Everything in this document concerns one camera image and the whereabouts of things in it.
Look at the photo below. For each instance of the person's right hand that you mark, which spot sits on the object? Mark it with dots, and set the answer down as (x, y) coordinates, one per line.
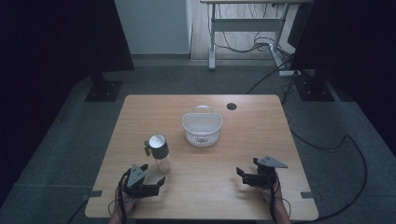
(268, 194)

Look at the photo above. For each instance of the black stand base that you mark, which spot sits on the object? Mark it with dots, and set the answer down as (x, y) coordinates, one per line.
(104, 90)
(314, 88)

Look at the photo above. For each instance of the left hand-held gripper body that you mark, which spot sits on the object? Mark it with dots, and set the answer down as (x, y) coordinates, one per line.
(135, 179)

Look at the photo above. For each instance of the grey tape strip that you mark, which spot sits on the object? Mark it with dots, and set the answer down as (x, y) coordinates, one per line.
(92, 195)
(308, 195)

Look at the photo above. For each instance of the clear bottle with grey cap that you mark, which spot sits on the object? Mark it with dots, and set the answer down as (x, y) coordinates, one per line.
(159, 151)

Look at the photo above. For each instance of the person's left hand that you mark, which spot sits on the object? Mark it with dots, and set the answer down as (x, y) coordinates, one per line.
(126, 202)

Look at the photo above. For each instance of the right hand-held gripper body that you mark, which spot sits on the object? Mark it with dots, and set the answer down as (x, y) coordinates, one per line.
(265, 174)

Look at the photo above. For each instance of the black curtain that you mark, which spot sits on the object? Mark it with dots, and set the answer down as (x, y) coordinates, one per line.
(355, 56)
(46, 62)

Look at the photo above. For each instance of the white desk frame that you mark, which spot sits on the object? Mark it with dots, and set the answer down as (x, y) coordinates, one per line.
(246, 24)

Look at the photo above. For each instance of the white plastic basket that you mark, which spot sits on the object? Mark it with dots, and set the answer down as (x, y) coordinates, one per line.
(202, 130)

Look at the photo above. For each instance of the white power strip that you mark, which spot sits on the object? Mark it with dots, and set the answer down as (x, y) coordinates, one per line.
(288, 73)

